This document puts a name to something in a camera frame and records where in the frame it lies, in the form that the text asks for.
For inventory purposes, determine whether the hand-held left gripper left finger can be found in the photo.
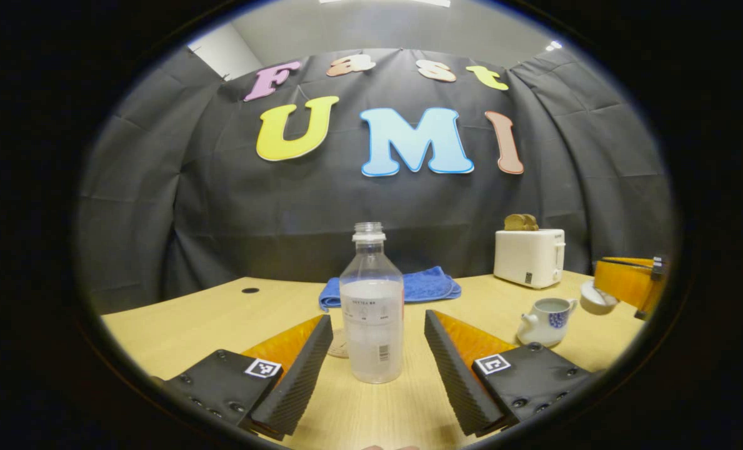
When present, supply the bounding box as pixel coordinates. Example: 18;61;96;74
152;314;335;441

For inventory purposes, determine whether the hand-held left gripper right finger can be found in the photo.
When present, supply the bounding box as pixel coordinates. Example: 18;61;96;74
424;309;598;438

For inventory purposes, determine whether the round clear coaster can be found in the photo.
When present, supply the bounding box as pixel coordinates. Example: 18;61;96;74
327;328;350;359

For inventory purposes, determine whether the clear plastic water bottle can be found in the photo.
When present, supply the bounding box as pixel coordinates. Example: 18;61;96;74
339;222;405;384

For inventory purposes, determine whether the white blue-patterned teacup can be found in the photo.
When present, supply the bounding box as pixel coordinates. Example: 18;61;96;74
516;297;579;348

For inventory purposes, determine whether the blue folded towel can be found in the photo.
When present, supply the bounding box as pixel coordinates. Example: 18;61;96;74
319;266;462;312

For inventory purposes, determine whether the white toaster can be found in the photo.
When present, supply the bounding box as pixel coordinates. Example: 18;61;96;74
494;229;566;289

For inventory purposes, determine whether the black backdrop cloth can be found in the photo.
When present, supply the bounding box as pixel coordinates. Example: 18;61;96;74
74;47;678;313

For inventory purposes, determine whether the ceiling light panel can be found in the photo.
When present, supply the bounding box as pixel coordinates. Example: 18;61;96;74
318;0;453;8

